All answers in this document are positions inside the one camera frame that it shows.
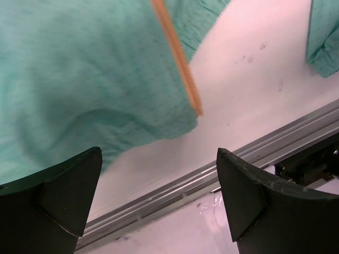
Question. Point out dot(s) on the aluminium table front rail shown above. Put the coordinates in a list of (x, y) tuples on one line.
[(266, 151)]

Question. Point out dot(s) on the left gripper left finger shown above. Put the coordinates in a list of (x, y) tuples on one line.
[(46, 212)]

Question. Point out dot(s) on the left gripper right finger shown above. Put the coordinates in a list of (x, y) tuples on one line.
[(268, 214)]

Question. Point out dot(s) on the orange and teal jacket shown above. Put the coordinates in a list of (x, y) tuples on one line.
[(122, 74)]

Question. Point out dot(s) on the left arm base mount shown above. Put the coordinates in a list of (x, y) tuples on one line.
[(319, 161)]

